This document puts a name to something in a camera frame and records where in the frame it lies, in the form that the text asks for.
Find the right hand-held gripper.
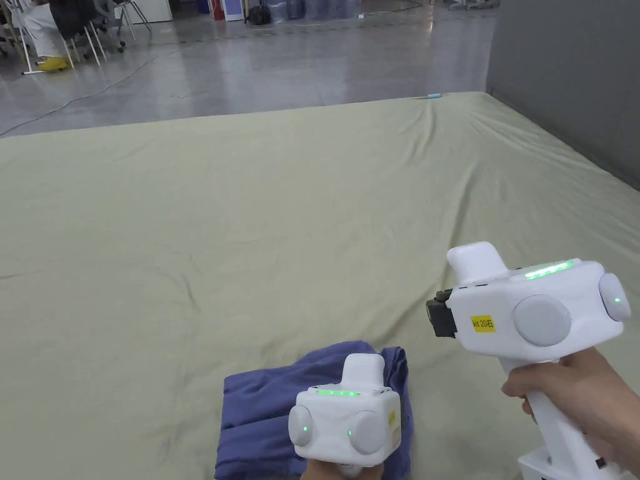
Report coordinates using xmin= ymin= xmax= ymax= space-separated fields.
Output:
xmin=426 ymin=242 xmax=640 ymax=480

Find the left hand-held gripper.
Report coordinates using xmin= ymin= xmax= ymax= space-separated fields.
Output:
xmin=287 ymin=353 xmax=403 ymax=475

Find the dark blue shirt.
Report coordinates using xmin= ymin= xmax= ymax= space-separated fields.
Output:
xmin=214 ymin=340 xmax=417 ymax=480

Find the person's left hand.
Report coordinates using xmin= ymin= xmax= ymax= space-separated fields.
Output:
xmin=302 ymin=459 xmax=389 ymax=480

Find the person's right hand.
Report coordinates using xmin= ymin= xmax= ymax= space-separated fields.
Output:
xmin=501 ymin=348 xmax=640 ymax=473

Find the bed with pale green sheet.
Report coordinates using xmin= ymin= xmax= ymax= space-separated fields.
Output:
xmin=0 ymin=91 xmax=640 ymax=480

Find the black office chair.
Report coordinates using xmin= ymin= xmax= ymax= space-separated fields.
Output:
xmin=59 ymin=0 xmax=153 ymax=66

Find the white floor stand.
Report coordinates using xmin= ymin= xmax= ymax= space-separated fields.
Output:
xmin=7 ymin=0 xmax=46 ymax=76

